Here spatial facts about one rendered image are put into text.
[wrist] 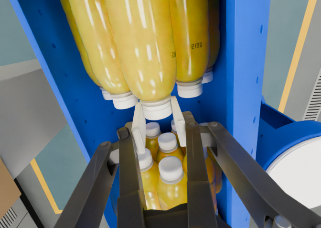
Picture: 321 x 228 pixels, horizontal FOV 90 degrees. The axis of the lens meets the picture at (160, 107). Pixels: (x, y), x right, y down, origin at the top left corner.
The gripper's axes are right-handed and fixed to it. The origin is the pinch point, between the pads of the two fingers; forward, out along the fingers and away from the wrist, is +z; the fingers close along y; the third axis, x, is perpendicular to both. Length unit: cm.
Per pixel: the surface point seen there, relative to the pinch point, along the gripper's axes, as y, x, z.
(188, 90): 5.0, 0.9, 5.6
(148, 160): -3.6, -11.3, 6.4
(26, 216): -168, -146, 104
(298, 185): 34, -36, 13
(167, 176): -0.5, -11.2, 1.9
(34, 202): -167, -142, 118
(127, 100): -4.3, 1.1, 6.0
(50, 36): -13.1, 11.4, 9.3
